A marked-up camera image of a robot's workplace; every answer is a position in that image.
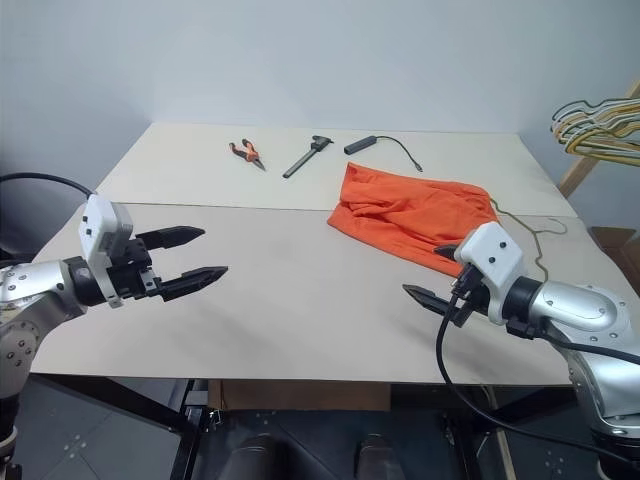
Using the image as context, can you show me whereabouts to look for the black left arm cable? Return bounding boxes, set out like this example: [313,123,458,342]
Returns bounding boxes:
[0,172,97,200]

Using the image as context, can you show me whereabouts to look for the orange shorts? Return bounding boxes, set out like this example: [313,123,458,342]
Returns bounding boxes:
[326,162,501,279]

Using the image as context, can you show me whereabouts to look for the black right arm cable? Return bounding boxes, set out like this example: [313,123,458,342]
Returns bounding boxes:
[435,263,640,464]

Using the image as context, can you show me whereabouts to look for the black metal table frame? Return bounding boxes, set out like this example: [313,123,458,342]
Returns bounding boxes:
[29,374,507,480]

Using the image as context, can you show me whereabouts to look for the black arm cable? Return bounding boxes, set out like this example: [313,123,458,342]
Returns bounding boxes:
[0,172,97,200]
[435,263,640,464]

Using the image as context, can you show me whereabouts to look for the dark rounded shape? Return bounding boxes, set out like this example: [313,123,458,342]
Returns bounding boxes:
[231,433,282,480]
[352,432,402,480]

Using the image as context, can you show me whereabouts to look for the olive wire hanger silver hook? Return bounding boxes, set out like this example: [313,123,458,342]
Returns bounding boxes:
[487,197,569,277]

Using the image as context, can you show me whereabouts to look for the brown cardboard box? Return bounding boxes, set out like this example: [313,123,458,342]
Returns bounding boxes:
[589,225,640,294]

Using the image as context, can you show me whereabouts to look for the orange handled pliers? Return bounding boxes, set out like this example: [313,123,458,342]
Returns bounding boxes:
[228,138,268,173]

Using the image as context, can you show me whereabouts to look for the brown cardboard under table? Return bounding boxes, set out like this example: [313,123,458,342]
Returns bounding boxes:
[208,379,392,413]

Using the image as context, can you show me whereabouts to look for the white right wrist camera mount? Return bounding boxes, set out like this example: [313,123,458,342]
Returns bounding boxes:
[457,222,525,325]

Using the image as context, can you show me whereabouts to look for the black vernier caliper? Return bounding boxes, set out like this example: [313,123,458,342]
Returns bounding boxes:
[281,133,329,180]

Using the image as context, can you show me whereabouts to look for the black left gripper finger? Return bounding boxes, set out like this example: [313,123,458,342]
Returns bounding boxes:
[159,265,230,303]
[134,225,207,251]

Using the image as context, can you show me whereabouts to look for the yellow wire hanger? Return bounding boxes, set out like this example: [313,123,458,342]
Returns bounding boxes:
[564,133,640,167]

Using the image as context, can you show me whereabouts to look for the light wooden slat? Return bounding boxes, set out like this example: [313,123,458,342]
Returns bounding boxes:
[486,384,517,480]

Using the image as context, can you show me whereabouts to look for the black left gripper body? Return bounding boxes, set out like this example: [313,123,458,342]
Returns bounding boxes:
[107,237,164,302]

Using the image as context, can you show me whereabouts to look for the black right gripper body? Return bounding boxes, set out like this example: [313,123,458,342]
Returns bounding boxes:
[451,264,492,325]

